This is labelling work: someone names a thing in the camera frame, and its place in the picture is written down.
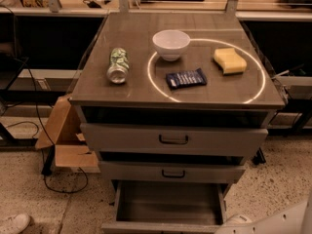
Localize grey bottom drawer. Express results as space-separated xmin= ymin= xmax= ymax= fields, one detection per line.
xmin=102 ymin=181 xmax=226 ymax=234

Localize grey drawer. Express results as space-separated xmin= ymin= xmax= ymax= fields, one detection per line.
xmin=81 ymin=123 xmax=267 ymax=157
xmin=102 ymin=181 xmax=226 ymax=234
xmin=98 ymin=152 xmax=245 ymax=183

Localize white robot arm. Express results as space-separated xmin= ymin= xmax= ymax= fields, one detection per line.
xmin=214 ymin=192 xmax=312 ymax=234

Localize grey drawer cabinet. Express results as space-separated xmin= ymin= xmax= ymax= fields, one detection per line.
xmin=70 ymin=13 xmax=284 ymax=190

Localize grey top drawer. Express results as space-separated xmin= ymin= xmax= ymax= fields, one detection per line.
xmin=81 ymin=123 xmax=267 ymax=157

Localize grey middle drawer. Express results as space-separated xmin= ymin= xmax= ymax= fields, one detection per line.
xmin=98 ymin=152 xmax=245 ymax=183

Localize dark blue snack packet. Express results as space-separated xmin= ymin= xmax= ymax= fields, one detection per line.
xmin=166 ymin=68 xmax=208 ymax=90

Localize green soda can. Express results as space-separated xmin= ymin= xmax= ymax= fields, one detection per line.
xmin=106 ymin=48 xmax=130 ymax=84

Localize white ceramic bowl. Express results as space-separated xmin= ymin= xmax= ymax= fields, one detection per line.
xmin=152 ymin=29 xmax=191 ymax=61

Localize yellow sponge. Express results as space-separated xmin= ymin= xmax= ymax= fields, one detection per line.
xmin=214 ymin=48 xmax=247 ymax=75

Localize brown cardboard box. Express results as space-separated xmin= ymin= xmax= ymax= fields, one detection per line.
xmin=35 ymin=96 xmax=99 ymax=173

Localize white sneaker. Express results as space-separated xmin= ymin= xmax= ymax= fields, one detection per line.
xmin=0 ymin=214 xmax=31 ymax=234

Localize black floor cable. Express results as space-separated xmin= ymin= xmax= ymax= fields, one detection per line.
xmin=0 ymin=3 xmax=90 ymax=195

